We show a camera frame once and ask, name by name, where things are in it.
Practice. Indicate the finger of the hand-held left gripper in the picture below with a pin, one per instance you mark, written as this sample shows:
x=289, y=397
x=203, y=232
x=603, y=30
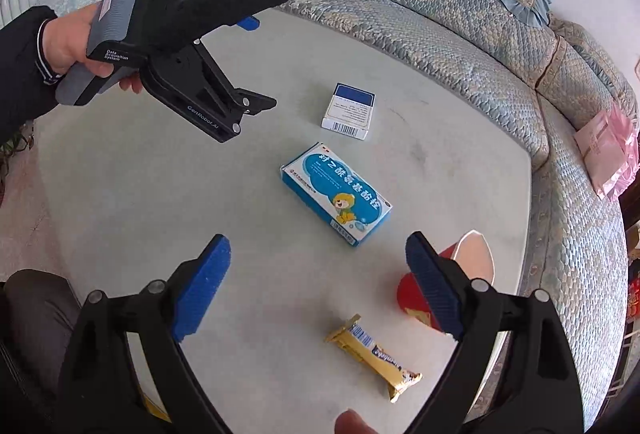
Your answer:
x=257, y=105
x=248, y=22

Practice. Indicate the red paper cup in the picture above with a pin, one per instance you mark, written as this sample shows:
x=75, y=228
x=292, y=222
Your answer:
x=475, y=264

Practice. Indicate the quilted blue sofa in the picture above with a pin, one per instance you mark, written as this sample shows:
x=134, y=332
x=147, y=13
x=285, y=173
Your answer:
x=450, y=64

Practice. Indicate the person's left forearm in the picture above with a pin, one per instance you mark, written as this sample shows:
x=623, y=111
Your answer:
x=20, y=64

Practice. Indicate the person's grey trouser leg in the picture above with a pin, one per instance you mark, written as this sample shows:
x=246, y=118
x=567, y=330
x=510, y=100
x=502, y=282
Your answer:
x=35, y=339

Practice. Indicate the person's right hand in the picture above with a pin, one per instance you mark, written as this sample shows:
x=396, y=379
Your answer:
x=355, y=423

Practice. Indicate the beige coffee table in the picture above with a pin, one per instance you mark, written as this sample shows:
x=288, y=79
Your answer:
x=150, y=194

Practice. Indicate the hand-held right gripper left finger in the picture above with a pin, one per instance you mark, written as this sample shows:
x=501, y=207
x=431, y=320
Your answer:
x=200, y=286

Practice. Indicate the white and blue cigarette box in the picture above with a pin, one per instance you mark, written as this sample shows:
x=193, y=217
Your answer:
x=350, y=111

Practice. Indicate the gold snack bar wrapper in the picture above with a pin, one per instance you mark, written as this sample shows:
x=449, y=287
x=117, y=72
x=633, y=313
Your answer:
x=372, y=356

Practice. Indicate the person's left hand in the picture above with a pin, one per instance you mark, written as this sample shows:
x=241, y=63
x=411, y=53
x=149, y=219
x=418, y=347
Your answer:
x=67, y=39

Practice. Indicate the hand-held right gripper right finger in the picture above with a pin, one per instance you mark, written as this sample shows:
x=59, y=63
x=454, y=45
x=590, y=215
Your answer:
x=432, y=286

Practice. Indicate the pink gift bag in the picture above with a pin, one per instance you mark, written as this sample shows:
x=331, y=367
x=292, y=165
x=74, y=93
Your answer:
x=605, y=149

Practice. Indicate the blue medicine box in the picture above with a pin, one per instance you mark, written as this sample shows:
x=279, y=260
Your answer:
x=335, y=194

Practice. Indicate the potted plant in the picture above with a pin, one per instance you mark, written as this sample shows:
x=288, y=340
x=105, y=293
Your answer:
x=12, y=139

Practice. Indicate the plain quilted sofa pillow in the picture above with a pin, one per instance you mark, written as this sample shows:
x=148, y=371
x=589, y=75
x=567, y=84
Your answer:
x=585, y=69

